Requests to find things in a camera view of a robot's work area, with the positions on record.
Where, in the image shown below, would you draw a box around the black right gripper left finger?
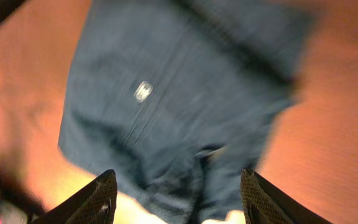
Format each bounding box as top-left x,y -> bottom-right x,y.
31,169 -> 117,224

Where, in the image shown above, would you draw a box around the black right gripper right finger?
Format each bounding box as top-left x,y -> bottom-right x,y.
241,169 -> 331,224

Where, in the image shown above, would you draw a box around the dark blue denim shorts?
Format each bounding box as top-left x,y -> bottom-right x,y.
58,0 -> 313,223

